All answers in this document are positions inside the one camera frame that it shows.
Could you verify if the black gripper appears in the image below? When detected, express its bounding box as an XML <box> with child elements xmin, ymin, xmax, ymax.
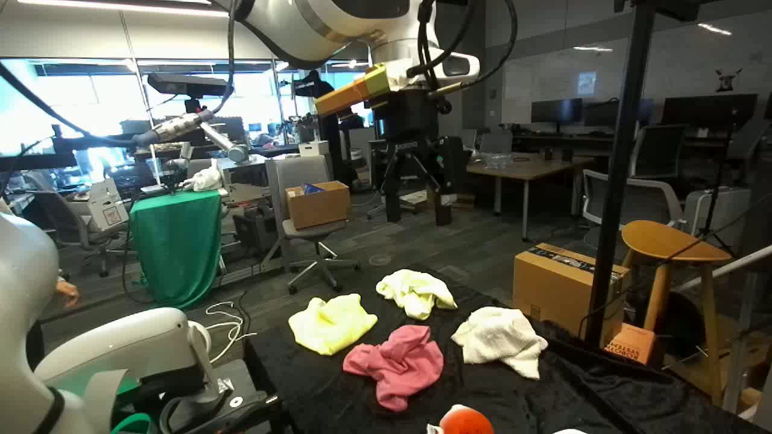
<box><xmin>375</xmin><ymin>87</ymin><xmax>453</xmax><ymax>227</ymax></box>

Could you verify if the pale green towel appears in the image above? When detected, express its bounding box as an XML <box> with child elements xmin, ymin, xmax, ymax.
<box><xmin>375</xmin><ymin>267</ymin><xmax>460</xmax><ymax>322</ymax></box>

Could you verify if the white towel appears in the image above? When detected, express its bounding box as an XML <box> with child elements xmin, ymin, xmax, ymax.
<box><xmin>448</xmin><ymin>305</ymin><xmax>551</xmax><ymax>381</ymax></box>

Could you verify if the pink cloth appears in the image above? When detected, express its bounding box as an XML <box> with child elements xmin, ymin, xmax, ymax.
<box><xmin>340</xmin><ymin>322</ymin><xmax>446</xmax><ymax>414</ymax></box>

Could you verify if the red white plush toy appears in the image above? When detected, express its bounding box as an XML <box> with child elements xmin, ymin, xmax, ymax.
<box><xmin>424</xmin><ymin>403</ymin><xmax>498</xmax><ymax>434</ymax></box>

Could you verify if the bystander hand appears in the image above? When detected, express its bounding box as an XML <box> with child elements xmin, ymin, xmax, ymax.
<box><xmin>50</xmin><ymin>274</ymin><xmax>83</xmax><ymax>311</ymax></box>

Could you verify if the small open cardboard box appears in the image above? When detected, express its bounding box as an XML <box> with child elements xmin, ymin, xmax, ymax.
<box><xmin>284</xmin><ymin>177</ymin><xmax>355</xmax><ymax>233</ymax></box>

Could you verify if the light wooden desk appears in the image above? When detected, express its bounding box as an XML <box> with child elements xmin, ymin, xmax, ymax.
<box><xmin>466</xmin><ymin>153</ymin><xmax>574</xmax><ymax>243</ymax></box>

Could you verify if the grey swivel chair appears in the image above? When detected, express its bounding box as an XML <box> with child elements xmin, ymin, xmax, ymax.
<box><xmin>263</xmin><ymin>151</ymin><xmax>363</xmax><ymax>297</ymax></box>

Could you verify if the black computer monitor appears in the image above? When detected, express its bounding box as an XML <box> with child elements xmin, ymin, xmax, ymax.
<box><xmin>659</xmin><ymin>92</ymin><xmax>761</xmax><ymax>135</ymax></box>
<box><xmin>585</xmin><ymin>95</ymin><xmax>657</xmax><ymax>129</ymax></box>
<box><xmin>528</xmin><ymin>95</ymin><xmax>587</xmax><ymax>135</ymax></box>

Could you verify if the bright yellow cloth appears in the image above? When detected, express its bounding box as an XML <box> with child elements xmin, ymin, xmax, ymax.
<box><xmin>288</xmin><ymin>291</ymin><xmax>381</xmax><ymax>358</ymax></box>

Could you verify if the cardboard box with black tape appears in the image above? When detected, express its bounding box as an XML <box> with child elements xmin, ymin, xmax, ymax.
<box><xmin>512</xmin><ymin>240</ymin><xmax>634</xmax><ymax>340</ymax></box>

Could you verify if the black stand pole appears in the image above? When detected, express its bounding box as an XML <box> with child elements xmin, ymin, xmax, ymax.
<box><xmin>581</xmin><ymin>0</ymin><xmax>703</xmax><ymax>351</ymax></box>

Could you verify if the small white object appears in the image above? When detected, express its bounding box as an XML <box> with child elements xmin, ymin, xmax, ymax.
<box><xmin>179</xmin><ymin>159</ymin><xmax>228</xmax><ymax>194</ymax></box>

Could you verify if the black velvet tablecloth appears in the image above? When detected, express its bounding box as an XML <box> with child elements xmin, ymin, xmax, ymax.
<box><xmin>241</xmin><ymin>263</ymin><xmax>769</xmax><ymax>434</ymax></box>

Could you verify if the green draped table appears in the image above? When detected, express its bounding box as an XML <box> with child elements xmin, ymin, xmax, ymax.
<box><xmin>129</xmin><ymin>187</ymin><xmax>224</xmax><ymax>311</ymax></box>

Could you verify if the wooden stool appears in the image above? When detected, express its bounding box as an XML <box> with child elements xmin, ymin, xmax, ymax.
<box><xmin>620</xmin><ymin>217</ymin><xmax>737</xmax><ymax>404</ymax></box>

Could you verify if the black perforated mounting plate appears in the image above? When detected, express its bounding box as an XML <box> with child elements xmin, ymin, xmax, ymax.
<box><xmin>154</xmin><ymin>356</ymin><xmax>284</xmax><ymax>434</ymax></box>

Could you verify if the white paper sign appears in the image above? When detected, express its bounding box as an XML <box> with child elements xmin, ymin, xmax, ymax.
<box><xmin>84</xmin><ymin>176</ymin><xmax>130</xmax><ymax>235</ymax></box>

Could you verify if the silver metal pole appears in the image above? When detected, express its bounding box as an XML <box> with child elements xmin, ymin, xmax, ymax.
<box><xmin>670</xmin><ymin>240</ymin><xmax>772</xmax><ymax>297</ymax></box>

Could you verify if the yellow wrist camera mount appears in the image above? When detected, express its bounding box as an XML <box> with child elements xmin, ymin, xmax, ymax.
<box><xmin>314</xmin><ymin>62</ymin><xmax>421</xmax><ymax>121</ymax></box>

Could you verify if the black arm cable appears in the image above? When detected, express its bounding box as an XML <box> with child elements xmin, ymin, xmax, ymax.
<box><xmin>412</xmin><ymin>0</ymin><xmax>522</xmax><ymax>103</ymax></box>

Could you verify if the grey frame office chair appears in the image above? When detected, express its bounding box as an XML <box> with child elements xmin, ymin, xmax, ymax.
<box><xmin>579</xmin><ymin>165</ymin><xmax>686</xmax><ymax>228</ymax></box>

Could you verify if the white floor cable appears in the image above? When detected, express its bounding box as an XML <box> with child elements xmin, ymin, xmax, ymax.
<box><xmin>201</xmin><ymin>297</ymin><xmax>258</xmax><ymax>363</ymax></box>

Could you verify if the black stereo camera bar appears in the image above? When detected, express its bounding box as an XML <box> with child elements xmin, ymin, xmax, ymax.
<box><xmin>144</xmin><ymin>70</ymin><xmax>236</xmax><ymax>118</ymax></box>

